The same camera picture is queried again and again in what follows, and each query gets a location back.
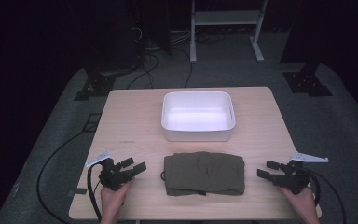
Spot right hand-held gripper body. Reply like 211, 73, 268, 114
272, 151, 330, 196

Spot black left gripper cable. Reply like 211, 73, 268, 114
86, 163, 104, 223

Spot dark equipment cabinet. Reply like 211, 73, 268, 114
83, 0, 142, 74

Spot person's right hand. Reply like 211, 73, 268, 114
277, 186, 320, 219

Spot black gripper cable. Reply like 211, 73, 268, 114
307, 168, 347, 224
86, 163, 104, 223

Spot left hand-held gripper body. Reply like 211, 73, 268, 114
85, 150, 136, 191

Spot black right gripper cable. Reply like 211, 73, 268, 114
307, 168, 347, 224

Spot tangled black floor cables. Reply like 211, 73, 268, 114
125, 50, 161, 91

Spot white plastic bin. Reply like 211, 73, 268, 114
160, 91, 237, 143

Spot person's left hand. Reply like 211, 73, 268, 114
100, 178, 135, 219

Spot white metal table frame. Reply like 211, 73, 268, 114
189, 0, 269, 64

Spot thin black floor cable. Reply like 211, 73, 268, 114
171, 46, 194, 89

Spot black stand base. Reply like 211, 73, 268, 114
73, 74, 117, 102
282, 61, 334, 98

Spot olive green pants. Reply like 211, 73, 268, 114
160, 150, 246, 197

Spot long black floor cable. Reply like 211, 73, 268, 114
35, 130, 91, 224

